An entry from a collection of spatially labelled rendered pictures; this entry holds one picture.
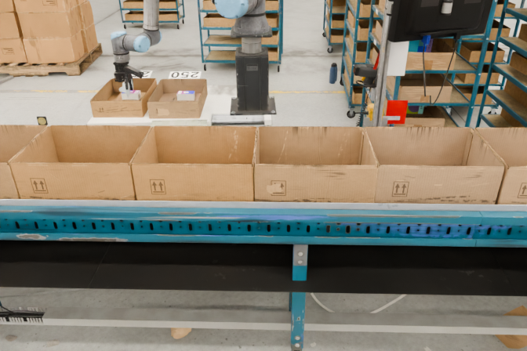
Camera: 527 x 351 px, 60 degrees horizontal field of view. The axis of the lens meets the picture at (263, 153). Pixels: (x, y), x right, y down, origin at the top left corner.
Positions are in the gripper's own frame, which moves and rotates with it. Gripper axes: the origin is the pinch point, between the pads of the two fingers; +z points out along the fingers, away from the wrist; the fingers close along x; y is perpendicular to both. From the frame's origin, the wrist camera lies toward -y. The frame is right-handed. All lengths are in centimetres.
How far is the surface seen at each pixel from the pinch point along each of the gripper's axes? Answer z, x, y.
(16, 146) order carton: -17, 104, 10
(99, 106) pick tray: -3.1, 27.7, 8.3
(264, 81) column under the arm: -14, 17, -82
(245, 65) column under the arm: -24, 18, -72
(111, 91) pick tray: 0.9, -6.1, 14.1
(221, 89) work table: 4, -19, -52
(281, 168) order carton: -25, 131, -92
